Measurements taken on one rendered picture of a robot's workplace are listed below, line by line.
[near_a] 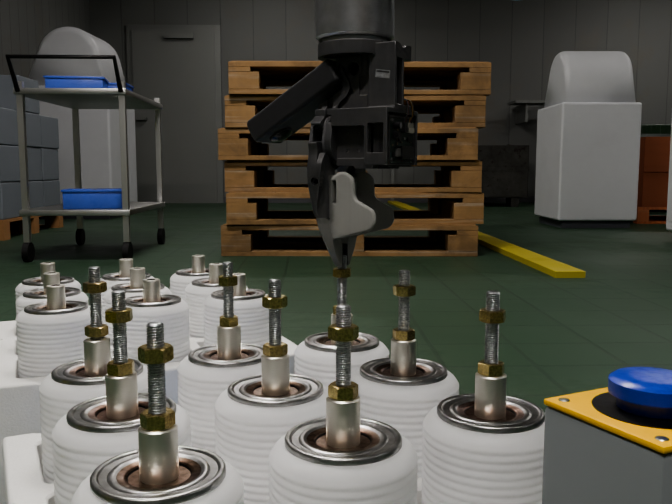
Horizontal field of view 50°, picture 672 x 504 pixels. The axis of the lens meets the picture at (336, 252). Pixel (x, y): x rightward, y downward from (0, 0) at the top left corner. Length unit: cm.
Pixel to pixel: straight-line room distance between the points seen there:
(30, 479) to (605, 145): 509
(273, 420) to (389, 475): 12
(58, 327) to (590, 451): 70
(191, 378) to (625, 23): 958
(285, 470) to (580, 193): 504
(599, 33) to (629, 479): 963
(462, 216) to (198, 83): 608
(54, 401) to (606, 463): 44
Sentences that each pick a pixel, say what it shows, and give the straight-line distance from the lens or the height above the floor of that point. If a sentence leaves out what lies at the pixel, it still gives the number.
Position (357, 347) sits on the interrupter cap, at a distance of 70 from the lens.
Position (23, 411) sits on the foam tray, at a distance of 92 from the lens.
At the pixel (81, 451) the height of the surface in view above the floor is 24.
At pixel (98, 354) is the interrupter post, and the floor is 27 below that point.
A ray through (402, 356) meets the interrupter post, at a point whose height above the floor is 27.
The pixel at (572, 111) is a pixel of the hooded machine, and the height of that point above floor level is 83.
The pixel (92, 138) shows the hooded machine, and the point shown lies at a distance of 642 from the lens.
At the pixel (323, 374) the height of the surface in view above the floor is 23.
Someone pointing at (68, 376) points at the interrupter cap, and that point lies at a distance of 65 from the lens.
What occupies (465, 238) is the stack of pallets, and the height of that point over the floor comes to 9.
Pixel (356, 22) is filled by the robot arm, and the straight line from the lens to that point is 68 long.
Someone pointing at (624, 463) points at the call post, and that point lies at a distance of 34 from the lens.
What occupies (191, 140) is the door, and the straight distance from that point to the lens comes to 917.
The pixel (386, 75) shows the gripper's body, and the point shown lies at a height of 51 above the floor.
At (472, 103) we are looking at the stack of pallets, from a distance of 358.
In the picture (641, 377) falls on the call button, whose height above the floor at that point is 33.
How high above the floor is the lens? 43
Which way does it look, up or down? 7 degrees down
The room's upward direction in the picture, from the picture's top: straight up
